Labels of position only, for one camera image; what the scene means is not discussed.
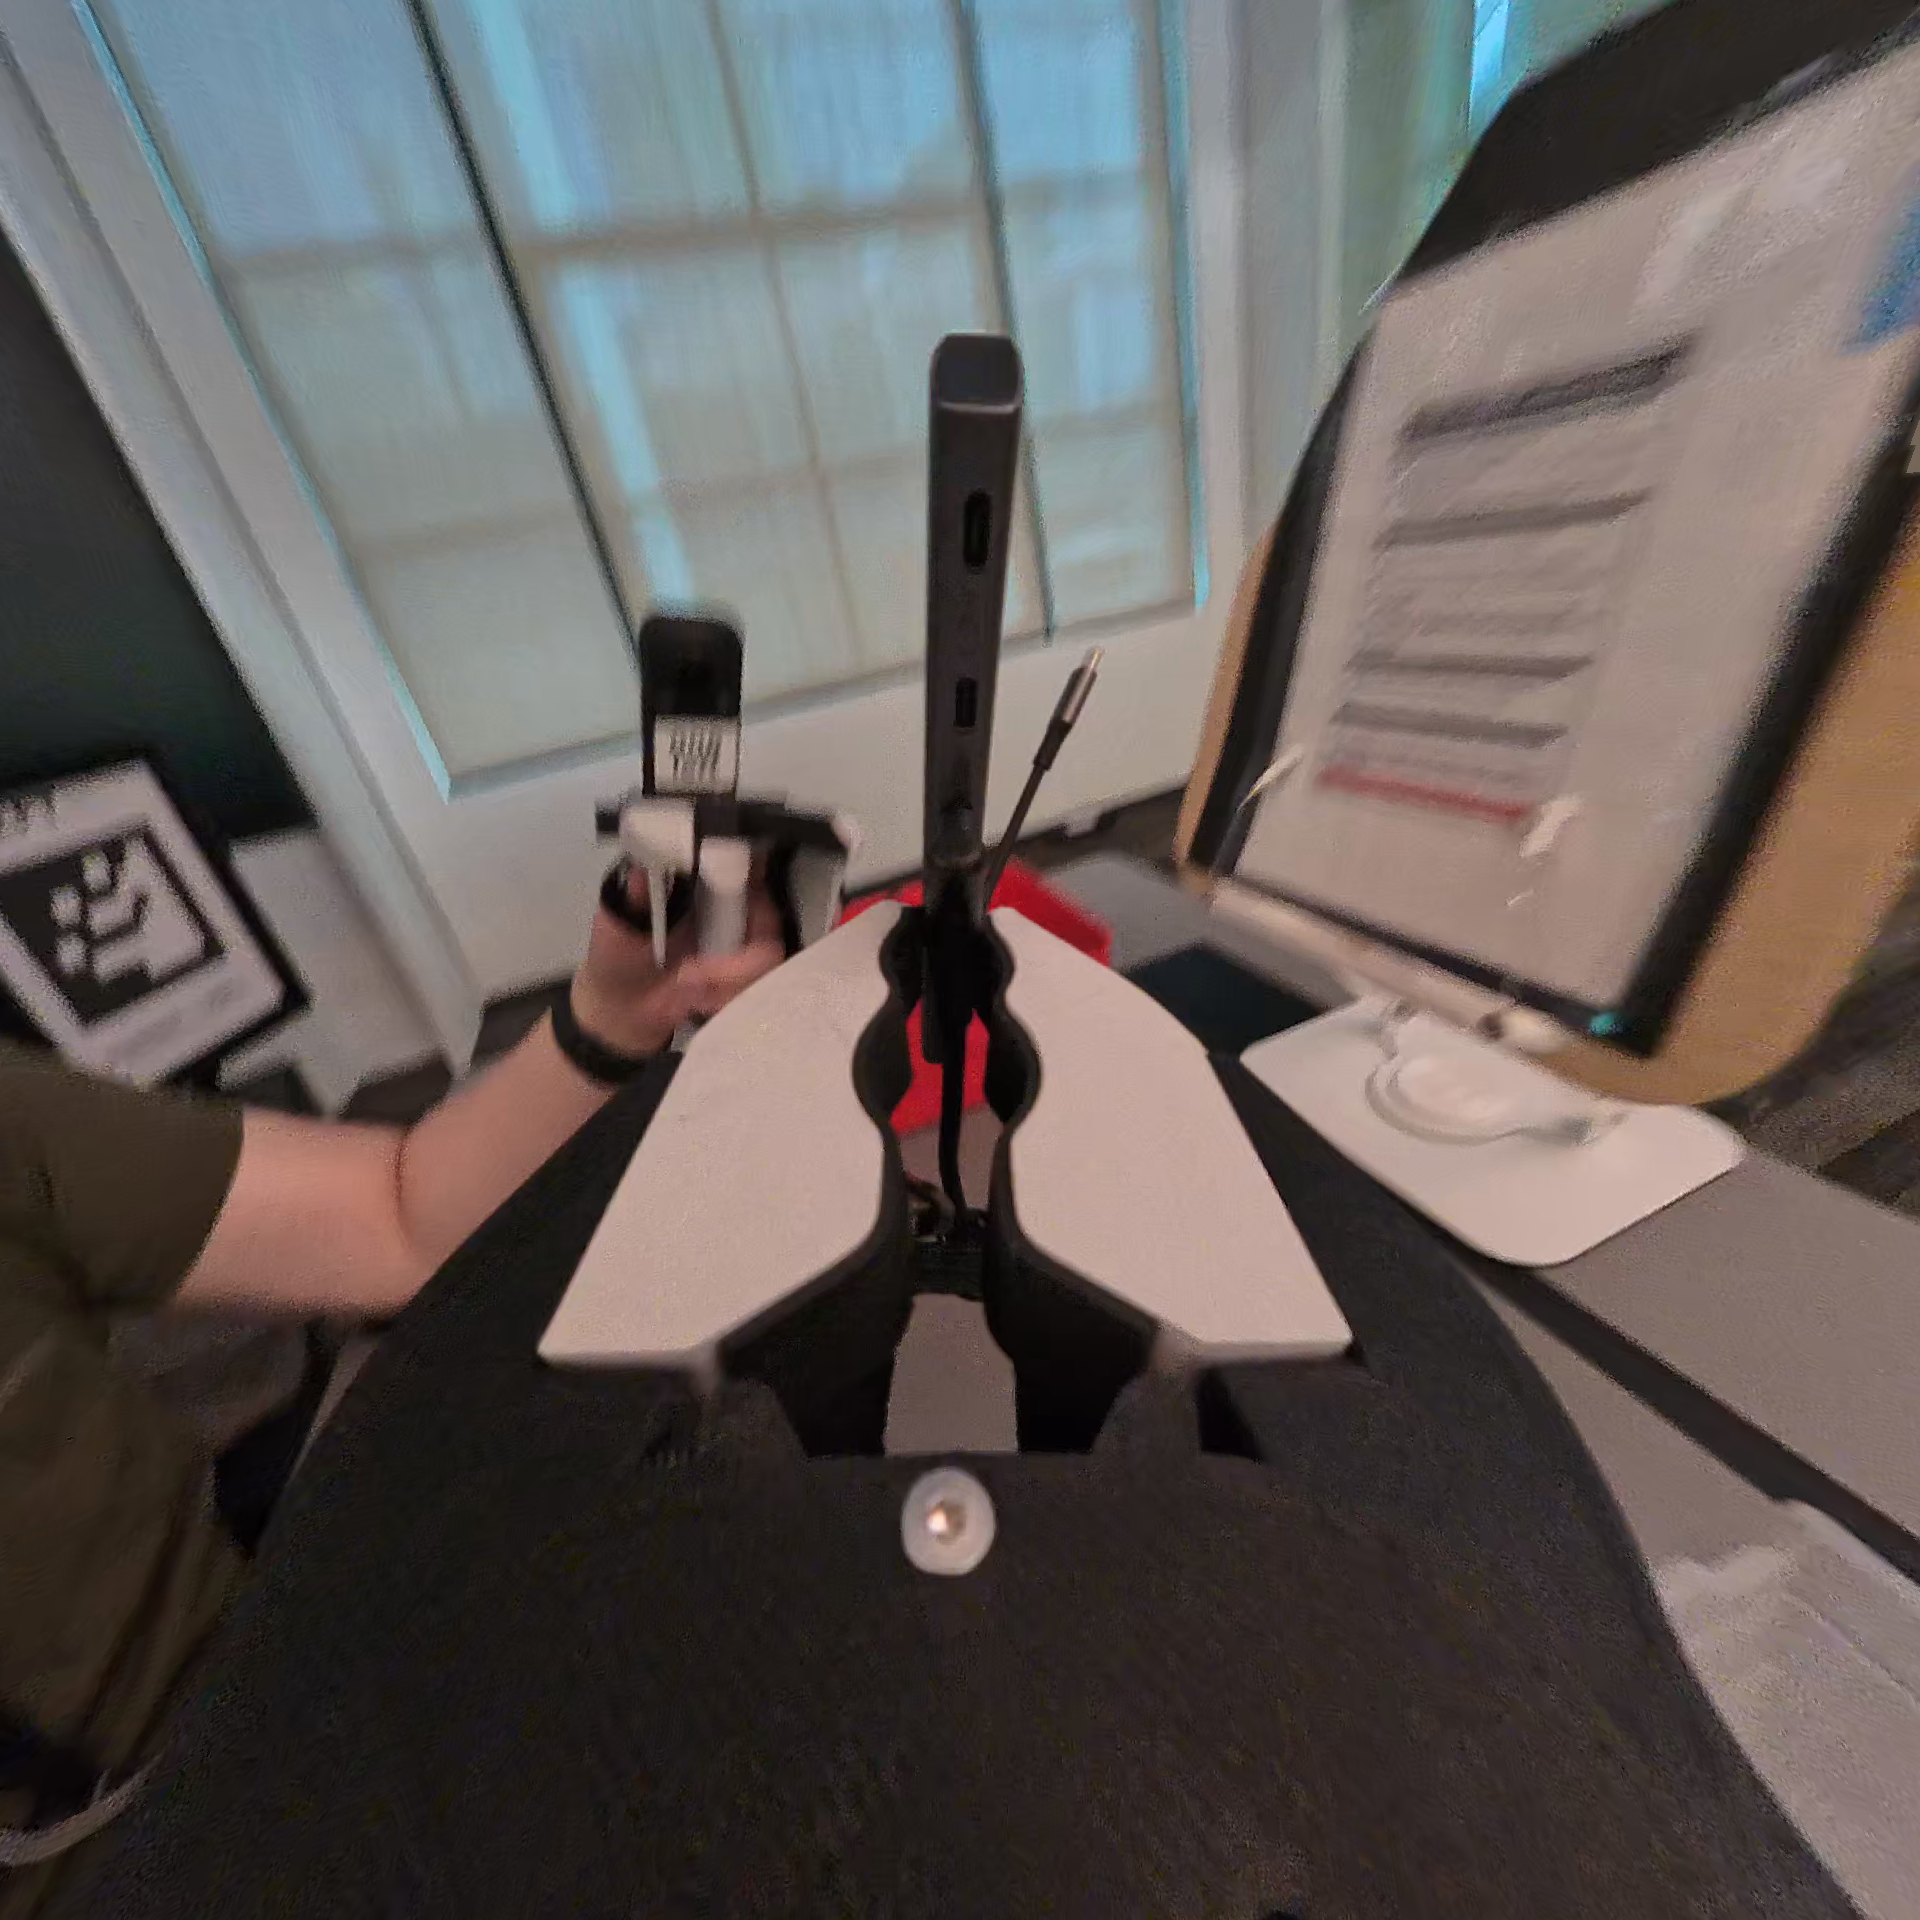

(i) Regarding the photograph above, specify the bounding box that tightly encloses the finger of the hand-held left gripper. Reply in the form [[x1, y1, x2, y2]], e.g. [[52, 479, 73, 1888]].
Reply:
[[772, 813, 856, 951], [617, 806, 752, 961]]

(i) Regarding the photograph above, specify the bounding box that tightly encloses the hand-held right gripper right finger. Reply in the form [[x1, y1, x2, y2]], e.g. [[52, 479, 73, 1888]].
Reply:
[[976, 910, 1356, 1454]]

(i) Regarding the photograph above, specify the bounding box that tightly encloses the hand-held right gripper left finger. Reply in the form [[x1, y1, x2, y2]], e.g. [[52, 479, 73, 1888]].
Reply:
[[536, 902, 917, 1454]]

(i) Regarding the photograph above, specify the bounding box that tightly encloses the red plastic bin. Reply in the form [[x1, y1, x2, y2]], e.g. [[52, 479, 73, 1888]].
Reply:
[[832, 856, 1116, 1136]]

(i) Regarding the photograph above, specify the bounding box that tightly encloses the black hub cable with plug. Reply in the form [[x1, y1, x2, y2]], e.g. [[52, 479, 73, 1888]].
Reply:
[[927, 644, 1108, 1225]]

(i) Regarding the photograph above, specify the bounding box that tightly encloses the grey usb hub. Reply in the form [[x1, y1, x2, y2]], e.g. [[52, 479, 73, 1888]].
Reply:
[[919, 333, 1028, 1057]]

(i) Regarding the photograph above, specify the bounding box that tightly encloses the clear acrylic organizer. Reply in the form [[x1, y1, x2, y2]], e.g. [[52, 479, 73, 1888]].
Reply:
[[1650, 1498, 1920, 1832]]

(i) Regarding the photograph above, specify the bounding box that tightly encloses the person's left forearm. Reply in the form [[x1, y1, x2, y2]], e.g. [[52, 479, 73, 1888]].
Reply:
[[181, 1036, 600, 1320]]

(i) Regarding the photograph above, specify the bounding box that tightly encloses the person's left hand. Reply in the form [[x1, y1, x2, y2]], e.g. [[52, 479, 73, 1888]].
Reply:
[[568, 877, 789, 1050]]

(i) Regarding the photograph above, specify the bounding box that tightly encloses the black wristband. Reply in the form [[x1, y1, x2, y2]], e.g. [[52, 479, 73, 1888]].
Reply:
[[546, 983, 663, 1087]]

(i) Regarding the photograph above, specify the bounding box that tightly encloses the large window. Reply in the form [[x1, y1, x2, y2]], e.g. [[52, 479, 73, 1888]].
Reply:
[[74, 0, 1216, 797]]

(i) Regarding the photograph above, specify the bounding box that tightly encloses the black fiducial tag card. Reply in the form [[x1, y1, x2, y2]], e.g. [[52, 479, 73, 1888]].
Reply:
[[0, 757, 309, 1085]]

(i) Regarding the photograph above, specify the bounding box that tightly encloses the printed instruction sheet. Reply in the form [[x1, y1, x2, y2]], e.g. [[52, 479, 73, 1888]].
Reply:
[[1237, 60, 1920, 1007]]

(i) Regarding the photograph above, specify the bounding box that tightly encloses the wooden stand board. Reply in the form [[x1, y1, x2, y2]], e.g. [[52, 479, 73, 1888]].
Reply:
[[1174, 479, 1920, 1109]]

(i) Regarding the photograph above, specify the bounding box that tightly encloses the black wall screen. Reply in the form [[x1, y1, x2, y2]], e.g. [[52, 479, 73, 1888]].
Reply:
[[0, 240, 309, 840]]

